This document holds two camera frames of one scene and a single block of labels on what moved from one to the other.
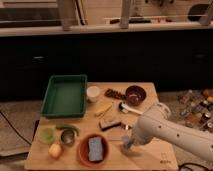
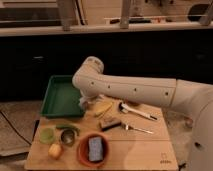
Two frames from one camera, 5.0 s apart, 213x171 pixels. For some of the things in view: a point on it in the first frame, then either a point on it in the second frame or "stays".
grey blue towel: (127, 141) to (85, 99)
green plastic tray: (65, 97) stays
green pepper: (63, 126) stays
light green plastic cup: (46, 135) stays
